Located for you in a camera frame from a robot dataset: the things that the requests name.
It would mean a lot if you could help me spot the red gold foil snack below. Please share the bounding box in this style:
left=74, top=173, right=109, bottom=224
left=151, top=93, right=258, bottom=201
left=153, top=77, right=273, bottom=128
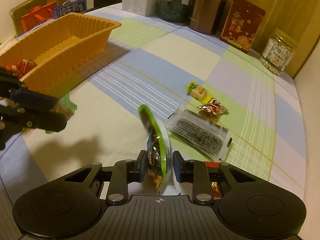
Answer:
left=4, top=59, right=37, bottom=79

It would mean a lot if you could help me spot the green brown snack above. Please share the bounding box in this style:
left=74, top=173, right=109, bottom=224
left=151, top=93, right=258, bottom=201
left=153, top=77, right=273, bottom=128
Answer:
left=43, top=92, right=78, bottom=133

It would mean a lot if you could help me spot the green silver snack pouch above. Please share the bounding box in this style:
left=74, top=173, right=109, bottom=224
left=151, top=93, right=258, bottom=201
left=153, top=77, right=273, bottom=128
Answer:
left=138, top=105, right=181, bottom=196

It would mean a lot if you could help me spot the clear black sesame bar packet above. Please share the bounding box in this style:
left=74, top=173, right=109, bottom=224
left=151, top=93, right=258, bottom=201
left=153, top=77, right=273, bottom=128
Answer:
left=165, top=105, right=232, bottom=162

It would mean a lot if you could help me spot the dark red foil candy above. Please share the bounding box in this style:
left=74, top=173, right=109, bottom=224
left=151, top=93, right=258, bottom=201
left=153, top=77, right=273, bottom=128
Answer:
left=198, top=98, right=228, bottom=118

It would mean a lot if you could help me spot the yellow green candy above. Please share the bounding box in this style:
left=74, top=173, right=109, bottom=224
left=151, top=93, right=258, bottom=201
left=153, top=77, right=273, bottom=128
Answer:
left=185, top=81, right=213, bottom=104

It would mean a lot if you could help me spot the orange plastic tray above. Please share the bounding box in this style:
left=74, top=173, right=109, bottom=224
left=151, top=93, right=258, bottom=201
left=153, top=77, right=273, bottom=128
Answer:
left=1, top=13, right=121, bottom=98

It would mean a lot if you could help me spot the olive paper bag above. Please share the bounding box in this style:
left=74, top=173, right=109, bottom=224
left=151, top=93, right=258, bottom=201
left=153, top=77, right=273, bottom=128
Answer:
left=10, top=0, right=47, bottom=36

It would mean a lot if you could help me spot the red gift bag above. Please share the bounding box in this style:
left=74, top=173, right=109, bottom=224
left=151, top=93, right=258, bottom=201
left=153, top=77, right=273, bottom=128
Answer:
left=20, top=2, right=57, bottom=33

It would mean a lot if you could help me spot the blue milk carton box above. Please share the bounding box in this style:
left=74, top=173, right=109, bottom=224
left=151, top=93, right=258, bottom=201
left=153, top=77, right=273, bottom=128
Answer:
left=52, top=0, right=87, bottom=19

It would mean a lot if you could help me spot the clear jar of nuts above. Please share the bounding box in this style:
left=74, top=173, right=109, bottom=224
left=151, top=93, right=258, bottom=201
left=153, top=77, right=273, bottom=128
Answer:
left=259, top=28, right=298, bottom=76

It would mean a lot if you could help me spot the red gold gift box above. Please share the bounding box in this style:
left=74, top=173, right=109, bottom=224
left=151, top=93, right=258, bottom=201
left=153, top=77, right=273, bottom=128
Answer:
left=220, top=0, right=266, bottom=53

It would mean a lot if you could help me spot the dark green glass jar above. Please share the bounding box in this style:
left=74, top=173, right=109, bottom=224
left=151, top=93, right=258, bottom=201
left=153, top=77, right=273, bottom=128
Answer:
left=156, top=0, right=192, bottom=23

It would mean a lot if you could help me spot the brown metal canister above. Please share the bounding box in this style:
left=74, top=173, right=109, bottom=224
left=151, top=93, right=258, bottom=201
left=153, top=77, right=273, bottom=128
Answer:
left=188, top=0, right=227, bottom=35

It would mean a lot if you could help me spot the wooden wall panel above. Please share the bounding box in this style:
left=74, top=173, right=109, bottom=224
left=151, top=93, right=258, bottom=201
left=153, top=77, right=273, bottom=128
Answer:
left=223, top=0, right=319, bottom=77

